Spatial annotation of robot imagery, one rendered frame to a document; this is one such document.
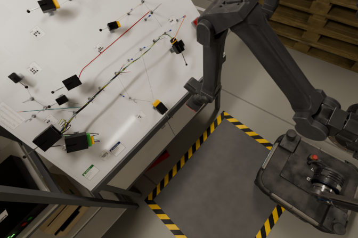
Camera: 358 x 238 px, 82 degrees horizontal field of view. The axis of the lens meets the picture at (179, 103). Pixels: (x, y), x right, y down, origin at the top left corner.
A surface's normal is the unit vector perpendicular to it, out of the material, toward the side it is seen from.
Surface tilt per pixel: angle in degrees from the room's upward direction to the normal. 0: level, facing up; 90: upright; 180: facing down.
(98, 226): 0
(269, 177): 0
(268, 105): 0
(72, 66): 49
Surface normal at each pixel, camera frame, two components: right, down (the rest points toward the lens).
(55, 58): 0.44, 0.11
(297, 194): -0.16, -0.46
